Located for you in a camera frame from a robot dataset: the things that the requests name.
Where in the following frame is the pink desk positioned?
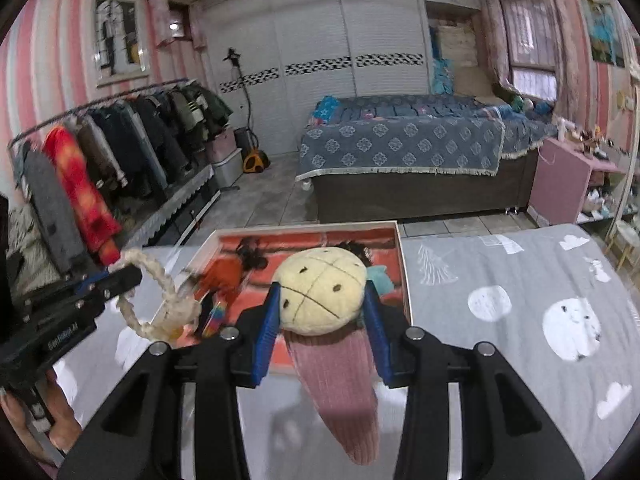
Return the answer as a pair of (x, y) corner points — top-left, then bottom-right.
(527, 137), (631, 226)

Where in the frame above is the green plush toy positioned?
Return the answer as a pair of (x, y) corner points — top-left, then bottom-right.
(510, 92), (551, 113)

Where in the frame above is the orange fuzzy hair accessory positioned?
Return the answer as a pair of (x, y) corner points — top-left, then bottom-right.
(200, 257), (246, 303)

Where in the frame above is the white storage box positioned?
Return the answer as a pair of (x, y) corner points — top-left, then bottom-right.
(212, 152), (244, 188)

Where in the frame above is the pink storage box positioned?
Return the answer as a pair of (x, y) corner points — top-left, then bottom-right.
(205, 127), (237, 161)

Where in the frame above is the yellow and pink plush toy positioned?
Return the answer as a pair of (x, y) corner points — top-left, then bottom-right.
(271, 246), (396, 466)

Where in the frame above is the grey polar bear printed blanket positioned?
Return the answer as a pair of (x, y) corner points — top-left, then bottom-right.
(50, 222), (640, 480)

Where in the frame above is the small window with pink curtains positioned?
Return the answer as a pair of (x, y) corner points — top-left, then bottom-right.
(149, 0), (207, 50)

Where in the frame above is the row of hanging clothes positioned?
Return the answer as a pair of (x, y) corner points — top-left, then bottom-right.
(12, 80), (233, 276)

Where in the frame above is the person's left hand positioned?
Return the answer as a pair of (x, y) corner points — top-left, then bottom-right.
(0, 367), (83, 466)

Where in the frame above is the cream braided rope ring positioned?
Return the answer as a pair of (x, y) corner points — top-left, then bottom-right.
(116, 250), (183, 343)

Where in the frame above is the built-in shelf alcove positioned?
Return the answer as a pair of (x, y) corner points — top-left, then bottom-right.
(425, 0), (496, 98)

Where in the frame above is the wall poster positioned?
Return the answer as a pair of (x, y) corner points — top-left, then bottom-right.
(580, 0), (626, 67)

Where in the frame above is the metal clothes rack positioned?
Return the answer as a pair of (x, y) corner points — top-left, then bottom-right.
(7, 77), (223, 251)

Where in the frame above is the framed wall picture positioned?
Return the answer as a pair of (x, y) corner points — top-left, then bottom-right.
(92, 0), (151, 86)

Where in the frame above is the white tray with red lining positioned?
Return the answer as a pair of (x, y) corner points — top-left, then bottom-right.
(160, 220), (413, 376)

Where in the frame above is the teal cloth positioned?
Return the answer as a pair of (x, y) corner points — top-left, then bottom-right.
(315, 96), (341, 121)

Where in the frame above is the pink curtain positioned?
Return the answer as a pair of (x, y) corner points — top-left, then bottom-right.
(532, 0), (581, 121)
(475, 0), (513, 91)

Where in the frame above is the teal hanging bag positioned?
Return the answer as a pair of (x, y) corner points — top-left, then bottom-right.
(432, 57), (456, 95)

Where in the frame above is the dark brown bed base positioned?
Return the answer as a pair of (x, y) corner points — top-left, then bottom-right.
(310, 155), (541, 223)

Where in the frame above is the garment steamer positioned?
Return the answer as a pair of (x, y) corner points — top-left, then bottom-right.
(222, 47), (271, 175)

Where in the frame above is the white wardrobe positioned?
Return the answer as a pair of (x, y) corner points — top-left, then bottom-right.
(202, 0), (431, 156)

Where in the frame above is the black scrunchie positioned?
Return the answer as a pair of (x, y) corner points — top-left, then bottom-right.
(340, 240), (373, 266)

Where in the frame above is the bed with blue patterned cover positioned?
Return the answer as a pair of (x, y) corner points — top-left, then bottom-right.
(295, 92), (558, 181)

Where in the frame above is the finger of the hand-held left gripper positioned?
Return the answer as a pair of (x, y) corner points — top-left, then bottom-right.
(30, 270), (111, 306)
(60, 264), (144, 321)

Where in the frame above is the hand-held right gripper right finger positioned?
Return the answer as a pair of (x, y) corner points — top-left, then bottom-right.
(361, 287), (586, 480)

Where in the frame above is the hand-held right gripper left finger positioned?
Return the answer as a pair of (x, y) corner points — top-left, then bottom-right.
(57, 282), (282, 480)

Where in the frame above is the white round stool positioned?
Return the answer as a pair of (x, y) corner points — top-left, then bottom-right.
(607, 220), (640, 271)

